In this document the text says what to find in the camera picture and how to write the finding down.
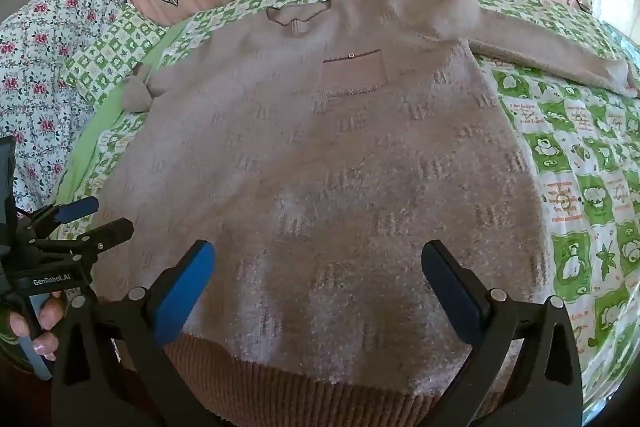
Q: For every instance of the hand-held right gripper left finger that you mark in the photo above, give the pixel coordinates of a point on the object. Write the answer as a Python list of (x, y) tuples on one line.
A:
[(185, 292)]

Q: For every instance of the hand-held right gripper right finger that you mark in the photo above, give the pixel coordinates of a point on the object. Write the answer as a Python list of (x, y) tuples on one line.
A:
[(450, 292)]

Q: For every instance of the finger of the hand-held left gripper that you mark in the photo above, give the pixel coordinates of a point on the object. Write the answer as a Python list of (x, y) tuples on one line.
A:
[(110, 232), (75, 209)]

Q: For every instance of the beige fuzzy sweater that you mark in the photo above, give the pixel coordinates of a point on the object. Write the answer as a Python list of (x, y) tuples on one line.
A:
[(320, 157)]

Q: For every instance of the person's left hand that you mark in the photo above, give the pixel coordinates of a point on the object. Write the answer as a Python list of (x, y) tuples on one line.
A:
[(50, 314)]

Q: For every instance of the floral bed sheet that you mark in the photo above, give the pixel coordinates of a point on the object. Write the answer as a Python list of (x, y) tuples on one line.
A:
[(50, 57)]

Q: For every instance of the green checkered printed blanket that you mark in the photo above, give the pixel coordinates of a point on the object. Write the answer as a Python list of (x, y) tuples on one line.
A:
[(575, 147)]

